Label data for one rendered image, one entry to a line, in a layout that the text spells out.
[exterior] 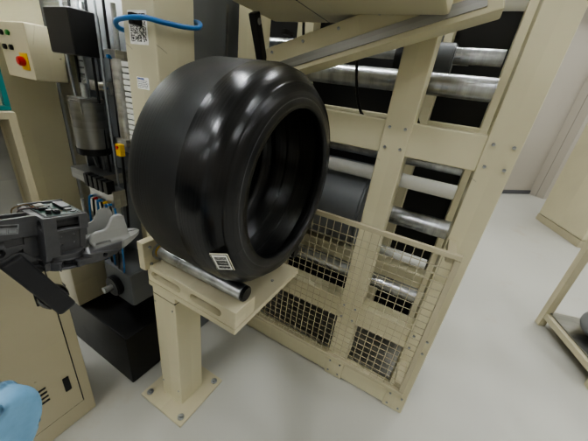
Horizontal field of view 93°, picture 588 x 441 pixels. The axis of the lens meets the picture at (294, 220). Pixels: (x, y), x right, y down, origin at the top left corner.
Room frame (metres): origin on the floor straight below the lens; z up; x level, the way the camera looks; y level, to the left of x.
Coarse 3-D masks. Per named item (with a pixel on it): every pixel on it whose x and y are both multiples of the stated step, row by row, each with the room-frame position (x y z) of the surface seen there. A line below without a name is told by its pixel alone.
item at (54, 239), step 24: (0, 216) 0.29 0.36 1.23; (24, 216) 0.30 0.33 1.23; (48, 216) 0.32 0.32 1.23; (72, 216) 0.33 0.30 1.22; (0, 240) 0.28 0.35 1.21; (24, 240) 0.30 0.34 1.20; (48, 240) 0.30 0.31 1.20; (72, 240) 0.33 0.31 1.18; (0, 264) 0.27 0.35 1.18; (48, 264) 0.30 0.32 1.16; (72, 264) 0.32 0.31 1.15
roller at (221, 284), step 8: (160, 248) 0.73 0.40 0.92; (160, 256) 0.72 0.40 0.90; (168, 256) 0.71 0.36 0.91; (176, 256) 0.70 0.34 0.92; (176, 264) 0.69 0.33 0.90; (184, 264) 0.68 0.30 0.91; (192, 272) 0.66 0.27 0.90; (200, 272) 0.65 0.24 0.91; (208, 280) 0.63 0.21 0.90; (216, 280) 0.63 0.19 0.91; (224, 280) 0.62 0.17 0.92; (224, 288) 0.61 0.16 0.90; (232, 288) 0.60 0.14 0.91; (240, 288) 0.60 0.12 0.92; (248, 288) 0.61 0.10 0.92; (232, 296) 0.60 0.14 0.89; (240, 296) 0.58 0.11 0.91; (248, 296) 0.61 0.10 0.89
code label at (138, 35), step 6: (138, 12) 0.84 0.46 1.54; (144, 12) 0.83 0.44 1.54; (132, 24) 0.85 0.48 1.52; (144, 24) 0.83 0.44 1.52; (132, 30) 0.85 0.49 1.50; (138, 30) 0.84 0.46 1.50; (144, 30) 0.83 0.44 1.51; (132, 36) 0.85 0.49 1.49; (138, 36) 0.84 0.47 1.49; (144, 36) 0.83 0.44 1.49; (132, 42) 0.85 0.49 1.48; (138, 42) 0.84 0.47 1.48; (144, 42) 0.83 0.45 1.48
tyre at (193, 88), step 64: (192, 64) 0.70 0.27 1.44; (256, 64) 0.66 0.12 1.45; (192, 128) 0.53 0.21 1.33; (256, 128) 0.56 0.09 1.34; (320, 128) 0.84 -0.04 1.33; (192, 192) 0.49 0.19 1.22; (256, 192) 1.02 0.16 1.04; (320, 192) 0.90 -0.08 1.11; (192, 256) 0.52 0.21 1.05; (256, 256) 0.58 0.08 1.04
